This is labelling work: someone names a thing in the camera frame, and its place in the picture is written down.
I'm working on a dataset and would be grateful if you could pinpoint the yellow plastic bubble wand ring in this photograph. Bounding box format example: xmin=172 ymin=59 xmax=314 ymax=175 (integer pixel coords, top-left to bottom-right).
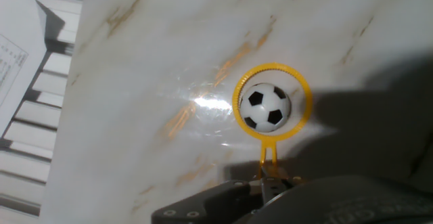
xmin=231 ymin=62 xmax=313 ymax=181

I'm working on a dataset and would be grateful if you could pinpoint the printed white paper sheet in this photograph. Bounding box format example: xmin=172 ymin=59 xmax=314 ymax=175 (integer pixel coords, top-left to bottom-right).
xmin=0 ymin=0 xmax=47 ymax=137

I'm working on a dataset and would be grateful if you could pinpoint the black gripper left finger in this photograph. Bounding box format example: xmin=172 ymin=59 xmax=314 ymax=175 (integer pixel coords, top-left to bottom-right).
xmin=151 ymin=179 xmax=264 ymax=224

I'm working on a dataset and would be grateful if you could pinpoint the small black white soccer ball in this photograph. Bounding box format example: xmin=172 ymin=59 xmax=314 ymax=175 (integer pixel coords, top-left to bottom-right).
xmin=239 ymin=83 xmax=292 ymax=133

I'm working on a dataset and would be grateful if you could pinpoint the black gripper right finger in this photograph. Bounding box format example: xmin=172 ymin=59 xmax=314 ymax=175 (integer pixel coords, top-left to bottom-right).
xmin=263 ymin=166 xmax=304 ymax=205

